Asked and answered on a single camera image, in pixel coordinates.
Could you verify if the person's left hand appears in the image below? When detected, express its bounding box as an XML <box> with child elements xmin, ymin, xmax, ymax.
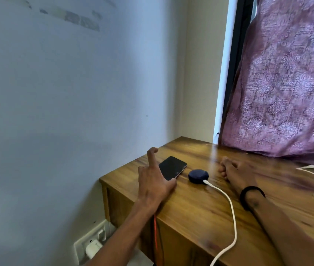
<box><xmin>137</xmin><ymin>147</ymin><xmax>177</xmax><ymax>211</ymax></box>

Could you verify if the person's right hand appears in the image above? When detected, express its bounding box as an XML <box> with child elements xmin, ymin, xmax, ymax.
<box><xmin>218</xmin><ymin>156</ymin><xmax>257</xmax><ymax>196</ymax></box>

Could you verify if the black smartphone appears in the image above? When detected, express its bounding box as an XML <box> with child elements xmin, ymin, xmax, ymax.
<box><xmin>158</xmin><ymin>156</ymin><xmax>188</xmax><ymax>181</ymax></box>

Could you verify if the dark blue earbuds case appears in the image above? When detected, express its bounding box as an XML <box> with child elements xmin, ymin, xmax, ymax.
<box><xmin>188</xmin><ymin>169</ymin><xmax>209</xmax><ymax>185</ymax></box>

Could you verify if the red charging cable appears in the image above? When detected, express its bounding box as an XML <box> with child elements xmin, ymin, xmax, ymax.
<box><xmin>153</xmin><ymin>214</ymin><xmax>164</xmax><ymax>266</ymax></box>

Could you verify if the wooden drawer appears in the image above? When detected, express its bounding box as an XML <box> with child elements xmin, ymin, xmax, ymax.
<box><xmin>106</xmin><ymin>187</ymin><xmax>221</xmax><ymax>266</ymax></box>

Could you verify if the person's left forearm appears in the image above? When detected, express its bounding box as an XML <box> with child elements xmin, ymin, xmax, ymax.
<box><xmin>86</xmin><ymin>202</ymin><xmax>160</xmax><ymax>266</ymax></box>

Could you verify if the person's right forearm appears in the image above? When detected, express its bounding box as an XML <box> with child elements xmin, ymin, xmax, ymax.
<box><xmin>245</xmin><ymin>191</ymin><xmax>314</xmax><ymax>266</ymax></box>

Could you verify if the wooden desk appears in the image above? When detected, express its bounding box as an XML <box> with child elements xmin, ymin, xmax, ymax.
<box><xmin>99</xmin><ymin>136</ymin><xmax>314</xmax><ymax>266</ymax></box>

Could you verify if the black wristband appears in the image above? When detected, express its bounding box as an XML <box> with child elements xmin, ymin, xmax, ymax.
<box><xmin>239</xmin><ymin>186</ymin><xmax>266</xmax><ymax>211</ymax></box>

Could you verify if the white charger adapter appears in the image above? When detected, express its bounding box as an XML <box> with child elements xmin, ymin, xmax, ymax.
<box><xmin>85</xmin><ymin>239</ymin><xmax>103</xmax><ymax>259</ymax></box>

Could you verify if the purple patterned curtain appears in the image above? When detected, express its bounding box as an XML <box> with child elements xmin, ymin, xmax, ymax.
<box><xmin>218</xmin><ymin>0</ymin><xmax>314</xmax><ymax>169</ymax></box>

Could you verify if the white wall socket plate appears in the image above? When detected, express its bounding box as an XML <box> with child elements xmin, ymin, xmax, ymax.
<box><xmin>73</xmin><ymin>219</ymin><xmax>111</xmax><ymax>266</ymax></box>

